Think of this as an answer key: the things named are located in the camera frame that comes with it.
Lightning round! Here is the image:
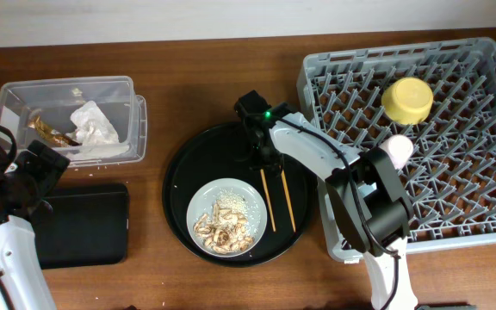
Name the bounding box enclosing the wooden chopstick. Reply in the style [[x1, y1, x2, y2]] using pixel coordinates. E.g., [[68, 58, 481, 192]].
[[260, 168, 276, 233], [281, 170, 296, 233]]

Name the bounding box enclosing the white napkin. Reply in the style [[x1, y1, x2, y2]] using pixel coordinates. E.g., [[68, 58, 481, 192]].
[[66, 101, 130, 160]]

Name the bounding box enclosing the pink plastic cup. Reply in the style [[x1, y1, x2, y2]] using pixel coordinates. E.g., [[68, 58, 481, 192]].
[[379, 134, 414, 170]]

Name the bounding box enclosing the yellow plastic bowl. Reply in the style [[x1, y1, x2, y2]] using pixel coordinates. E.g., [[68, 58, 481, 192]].
[[381, 77, 433, 125]]

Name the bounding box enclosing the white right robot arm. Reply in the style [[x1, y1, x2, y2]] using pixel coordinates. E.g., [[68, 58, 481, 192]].
[[234, 90, 418, 309]]

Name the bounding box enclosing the clear plastic waste bin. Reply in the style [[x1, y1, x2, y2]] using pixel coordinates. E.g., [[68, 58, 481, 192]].
[[0, 76, 148, 167]]

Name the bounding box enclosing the grey dishwasher rack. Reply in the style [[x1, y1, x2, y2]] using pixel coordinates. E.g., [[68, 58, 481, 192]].
[[297, 38, 496, 254]]

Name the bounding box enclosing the round black tray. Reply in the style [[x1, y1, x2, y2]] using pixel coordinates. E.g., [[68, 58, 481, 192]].
[[162, 122, 316, 267]]

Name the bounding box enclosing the grey plate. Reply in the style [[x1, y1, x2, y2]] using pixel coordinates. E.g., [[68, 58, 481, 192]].
[[186, 178, 268, 258]]

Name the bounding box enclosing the food scraps and rice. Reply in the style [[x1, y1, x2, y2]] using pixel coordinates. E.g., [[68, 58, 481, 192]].
[[193, 190, 260, 256]]

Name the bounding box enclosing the gold snack wrapper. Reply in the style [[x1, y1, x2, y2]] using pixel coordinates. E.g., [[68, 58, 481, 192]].
[[28, 115, 79, 147]]

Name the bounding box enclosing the black rectangular tray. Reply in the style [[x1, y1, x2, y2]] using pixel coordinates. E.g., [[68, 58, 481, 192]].
[[31, 183, 129, 270]]

